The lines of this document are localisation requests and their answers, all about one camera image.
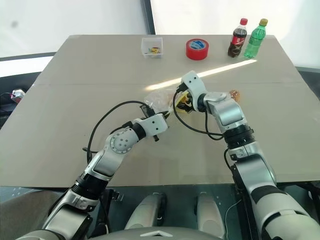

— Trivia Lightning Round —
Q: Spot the grey rounded robot foot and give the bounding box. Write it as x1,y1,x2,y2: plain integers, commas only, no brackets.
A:
123,191,168,231
194,191,228,240

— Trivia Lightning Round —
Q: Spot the clear plastic bag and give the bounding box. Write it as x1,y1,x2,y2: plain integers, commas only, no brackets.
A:
143,89,176,118

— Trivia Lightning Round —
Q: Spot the green bottle yellow cap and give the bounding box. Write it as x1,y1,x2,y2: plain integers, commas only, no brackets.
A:
243,18,269,60

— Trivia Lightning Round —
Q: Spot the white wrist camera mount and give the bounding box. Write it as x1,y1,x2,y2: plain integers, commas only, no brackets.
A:
133,112,169,139
180,70,208,101

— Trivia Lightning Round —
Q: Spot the thin white wire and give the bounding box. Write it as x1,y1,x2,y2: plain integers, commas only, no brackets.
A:
224,199,242,237

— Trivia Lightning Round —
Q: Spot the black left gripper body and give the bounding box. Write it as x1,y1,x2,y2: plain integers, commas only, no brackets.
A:
139,103,161,143

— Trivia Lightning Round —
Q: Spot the red tape roll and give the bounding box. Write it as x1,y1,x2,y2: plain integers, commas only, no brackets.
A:
185,38,210,61

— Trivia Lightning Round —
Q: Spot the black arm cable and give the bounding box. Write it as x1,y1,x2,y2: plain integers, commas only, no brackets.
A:
82,100,151,171
172,84,226,141

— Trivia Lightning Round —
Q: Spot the cola bottle red cap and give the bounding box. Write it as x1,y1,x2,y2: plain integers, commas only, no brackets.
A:
227,17,249,59

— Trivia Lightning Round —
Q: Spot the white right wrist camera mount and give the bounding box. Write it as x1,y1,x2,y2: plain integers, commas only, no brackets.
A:
180,70,208,101

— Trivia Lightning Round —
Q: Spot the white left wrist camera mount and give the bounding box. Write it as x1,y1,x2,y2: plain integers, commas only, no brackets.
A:
133,112,169,139

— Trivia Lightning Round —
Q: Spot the black vertical post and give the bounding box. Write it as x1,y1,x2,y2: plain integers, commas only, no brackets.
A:
144,0,157,36

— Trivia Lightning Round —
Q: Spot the silver robot torso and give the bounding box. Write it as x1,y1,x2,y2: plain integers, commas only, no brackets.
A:
14,219,226,240

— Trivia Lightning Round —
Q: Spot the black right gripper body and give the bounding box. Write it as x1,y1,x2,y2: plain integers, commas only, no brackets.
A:
184,90,200,113

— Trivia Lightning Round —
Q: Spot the red white small device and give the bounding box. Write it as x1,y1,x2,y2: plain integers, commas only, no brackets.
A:
10,88,26,104

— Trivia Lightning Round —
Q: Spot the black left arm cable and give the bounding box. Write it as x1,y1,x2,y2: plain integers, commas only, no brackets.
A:
82,100,151,171

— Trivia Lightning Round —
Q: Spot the white plastic box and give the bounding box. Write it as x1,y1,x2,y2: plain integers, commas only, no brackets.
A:
140,36,164,60

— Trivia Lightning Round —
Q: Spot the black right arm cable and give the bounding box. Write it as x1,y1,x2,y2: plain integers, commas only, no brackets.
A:
172,84,226,141

